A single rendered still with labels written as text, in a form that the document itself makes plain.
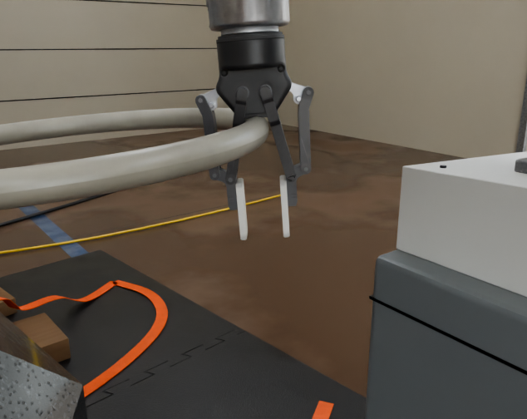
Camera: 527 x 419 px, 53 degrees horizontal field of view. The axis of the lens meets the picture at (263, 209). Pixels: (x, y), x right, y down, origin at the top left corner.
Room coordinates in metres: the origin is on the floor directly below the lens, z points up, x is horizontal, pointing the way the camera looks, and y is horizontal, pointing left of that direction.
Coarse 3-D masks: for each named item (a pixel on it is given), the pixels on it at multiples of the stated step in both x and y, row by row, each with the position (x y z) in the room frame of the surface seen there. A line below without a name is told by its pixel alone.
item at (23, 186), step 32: (0, 128) 0.77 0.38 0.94; (32, 128) 0.79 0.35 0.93; (64, 128) 0.81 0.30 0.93; (96, 128) 0.82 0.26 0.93; (128, 128) 0.83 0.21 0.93; (160, 128) 0.82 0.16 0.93; (224, 128) 0.73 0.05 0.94; (256, 128) 0.54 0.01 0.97; (96, 160) 0.40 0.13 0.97; (128, 160) 0.41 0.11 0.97; (160, 160) 0.42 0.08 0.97; (192, 160) 0.44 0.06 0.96; (224, 160) 0.48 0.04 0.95; (0, 192) 0.37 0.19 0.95; (32, 192) 0.37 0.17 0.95; (64, 192) 0.38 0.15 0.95; (96, 192) 0.39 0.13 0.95
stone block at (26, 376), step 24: (0, 312) 0.81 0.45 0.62; (0, 336) 0.64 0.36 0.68; (24, 336) 0.72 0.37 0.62; (0, 360) 0.55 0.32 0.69; (24, 360) 0.58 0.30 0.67; (48, 360) 0.66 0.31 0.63; (0, 384) 0.53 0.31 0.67; (24, 384) 0.56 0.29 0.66; (48, 384) 0.59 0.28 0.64; (72, 384) 0.61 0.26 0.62; (0, 408) 0.51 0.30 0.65; (24, 408) 0.54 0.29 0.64; (48, 408) 0.56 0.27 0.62; (72, 408) 0.59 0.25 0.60
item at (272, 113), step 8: (264, 88) 0.59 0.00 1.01; (264, 96) 0.59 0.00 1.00; (272, 96) 0.59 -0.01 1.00; (264, 104) 0.59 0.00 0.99; (272, 104) 0.59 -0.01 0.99; (272, 112) 0.59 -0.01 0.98; (272, 120) 0.59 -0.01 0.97; (272, 128) 0.60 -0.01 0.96; (280, 128) 0.60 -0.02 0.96; (280, 136) 0.60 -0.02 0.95; (280, 144) 0.60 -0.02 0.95; (280, 152) 0.60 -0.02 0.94; (288, 152) 0.60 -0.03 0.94; (288, 160) 0.60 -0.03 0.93; (288, 168) 0.60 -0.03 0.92; (288, 176) 0.60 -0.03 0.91
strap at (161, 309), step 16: (128, 288) 2.14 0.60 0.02; (144, 288) 2.13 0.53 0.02; (16, 304) 1.70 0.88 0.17; (32, 304) 1.79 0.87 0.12; (160, 304) 1.98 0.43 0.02; (160, 320) 1.85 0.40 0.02; (128, 352) 1.62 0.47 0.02; (112, 368) 1.53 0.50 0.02; (96, 384) 1.44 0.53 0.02; (320, 416) 1.29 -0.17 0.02
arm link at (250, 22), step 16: (208, 0) 0.60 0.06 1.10; (224, 0) 0.58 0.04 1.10; (240, 0) 0.57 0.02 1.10; (256, 0) 0.57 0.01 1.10; (272, 0) 0.58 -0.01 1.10; (224, 16) 0.58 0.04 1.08; (240, 16) 0.57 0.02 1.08; (256, 16) 0.57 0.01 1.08; (272, 16) 0.58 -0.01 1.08; (288, 16) 0.60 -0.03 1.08; (224, 32) 0.60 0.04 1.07; (240, 32) 0.58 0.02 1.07
